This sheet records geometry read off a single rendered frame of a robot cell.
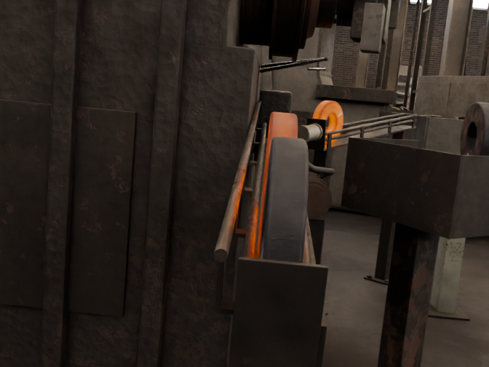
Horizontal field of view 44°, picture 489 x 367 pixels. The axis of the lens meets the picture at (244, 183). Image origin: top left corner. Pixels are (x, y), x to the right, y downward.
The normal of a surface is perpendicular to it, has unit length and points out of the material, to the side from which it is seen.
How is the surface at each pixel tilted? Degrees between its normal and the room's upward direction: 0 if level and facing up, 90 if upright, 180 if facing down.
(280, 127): 33
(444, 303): 90
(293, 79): 90
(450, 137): 90
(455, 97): 90
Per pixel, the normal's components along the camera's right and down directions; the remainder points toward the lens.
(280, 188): 0.03, -0.46
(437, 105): -0.95, -0.04
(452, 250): -0.04, 0.14
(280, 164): 0.05, -0.69
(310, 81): -0.28, 0.12
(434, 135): 0.22, 0.17
